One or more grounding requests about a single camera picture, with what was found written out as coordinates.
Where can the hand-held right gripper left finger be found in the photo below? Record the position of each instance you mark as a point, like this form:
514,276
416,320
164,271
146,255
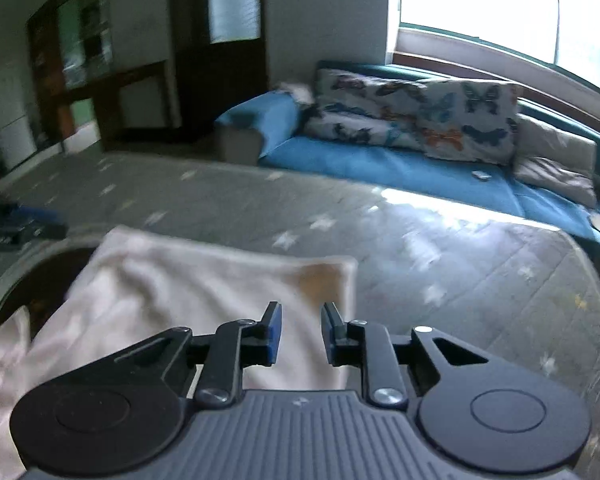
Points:
272,335

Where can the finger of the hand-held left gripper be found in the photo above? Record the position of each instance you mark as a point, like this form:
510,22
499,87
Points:
30,214
25,237

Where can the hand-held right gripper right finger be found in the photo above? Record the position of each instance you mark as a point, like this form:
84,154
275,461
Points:
332,335

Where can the cream cloth garment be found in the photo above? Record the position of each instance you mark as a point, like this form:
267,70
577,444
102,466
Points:
180,285

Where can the round black induction cooktop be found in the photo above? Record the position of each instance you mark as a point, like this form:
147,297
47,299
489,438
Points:
45,280

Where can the white refrigerator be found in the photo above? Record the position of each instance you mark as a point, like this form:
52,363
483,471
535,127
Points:
12,120

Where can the grey star quilted table cover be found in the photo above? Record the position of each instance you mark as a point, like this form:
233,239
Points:
430,270

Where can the dark wooden shelf unit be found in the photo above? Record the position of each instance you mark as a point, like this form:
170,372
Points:
50,85

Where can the dark wooden sideboard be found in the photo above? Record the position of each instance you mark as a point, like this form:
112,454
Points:
110,105

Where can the blue sofa cover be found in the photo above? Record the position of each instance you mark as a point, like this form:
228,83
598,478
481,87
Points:
380,170

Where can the dark wooden glass door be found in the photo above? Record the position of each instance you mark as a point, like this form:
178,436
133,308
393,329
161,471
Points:
195,85

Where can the small grey remote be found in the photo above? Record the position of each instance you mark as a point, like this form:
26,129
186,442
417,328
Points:
481,176

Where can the long butterfly print pillow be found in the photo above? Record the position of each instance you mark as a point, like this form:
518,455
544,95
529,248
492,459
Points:
360,110

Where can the small white cloth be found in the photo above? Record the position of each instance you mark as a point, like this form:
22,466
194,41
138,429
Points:
295,91

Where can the square butterfly print pillow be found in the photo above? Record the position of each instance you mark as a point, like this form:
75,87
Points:
470,120

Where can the beige pillow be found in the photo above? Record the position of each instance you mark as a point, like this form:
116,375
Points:
555,160

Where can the teal sofa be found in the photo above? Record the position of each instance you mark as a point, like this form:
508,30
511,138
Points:
570,120

